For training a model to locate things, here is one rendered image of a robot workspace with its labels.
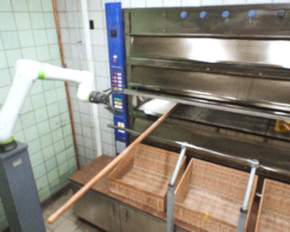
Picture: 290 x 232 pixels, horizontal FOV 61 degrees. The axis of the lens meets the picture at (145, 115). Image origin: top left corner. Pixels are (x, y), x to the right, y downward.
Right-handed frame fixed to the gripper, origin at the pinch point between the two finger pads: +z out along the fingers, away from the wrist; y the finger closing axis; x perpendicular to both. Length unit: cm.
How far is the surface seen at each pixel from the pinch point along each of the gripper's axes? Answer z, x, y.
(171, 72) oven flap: 13, -57, -11
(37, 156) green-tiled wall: -119, -5, 82
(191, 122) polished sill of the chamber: 33, -54, 31
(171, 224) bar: 43, 6, 87
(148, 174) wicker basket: -3, -42, 90
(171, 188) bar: 43, 6, 54
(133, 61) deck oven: -25, -56, -18
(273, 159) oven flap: 100, -54, 47
